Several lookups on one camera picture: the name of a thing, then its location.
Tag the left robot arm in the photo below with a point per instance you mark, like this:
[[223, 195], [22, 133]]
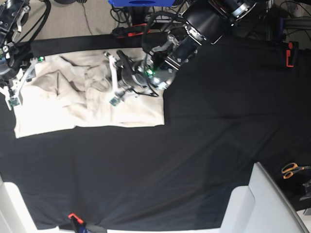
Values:
[[204, 21]]

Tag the white T-shirt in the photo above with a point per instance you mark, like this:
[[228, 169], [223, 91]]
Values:
[[74, 90]]

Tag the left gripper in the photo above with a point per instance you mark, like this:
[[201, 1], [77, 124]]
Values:
[[134, 77]]

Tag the orange black clamp right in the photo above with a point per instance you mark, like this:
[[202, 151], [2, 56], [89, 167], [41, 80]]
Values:
[[292, 53]]

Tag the orange handled scissors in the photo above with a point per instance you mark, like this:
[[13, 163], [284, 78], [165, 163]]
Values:
[[292, 168]]

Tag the white power strip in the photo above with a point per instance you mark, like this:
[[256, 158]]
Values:
[[164, 18]]

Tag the orange clamp bottom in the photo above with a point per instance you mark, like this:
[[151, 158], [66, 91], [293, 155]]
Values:
[[76, 222]]

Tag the orange black clamp top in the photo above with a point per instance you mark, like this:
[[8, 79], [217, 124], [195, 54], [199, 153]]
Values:
[[122, 32]]

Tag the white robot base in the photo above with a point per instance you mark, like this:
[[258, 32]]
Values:
[[14, 215], [260, 207]]

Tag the blue plastic box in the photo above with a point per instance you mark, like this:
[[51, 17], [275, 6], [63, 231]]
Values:
[[142, 3]]

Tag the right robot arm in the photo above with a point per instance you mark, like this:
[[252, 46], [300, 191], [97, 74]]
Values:
[[15, 48]]

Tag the orange black clamp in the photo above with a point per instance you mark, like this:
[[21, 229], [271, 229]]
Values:
[[122, 32], [292, 53]]

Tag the black table cloth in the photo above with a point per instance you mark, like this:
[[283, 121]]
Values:
[[234, 104]]

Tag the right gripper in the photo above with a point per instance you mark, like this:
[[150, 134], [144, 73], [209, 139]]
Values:
[[11, 62]]

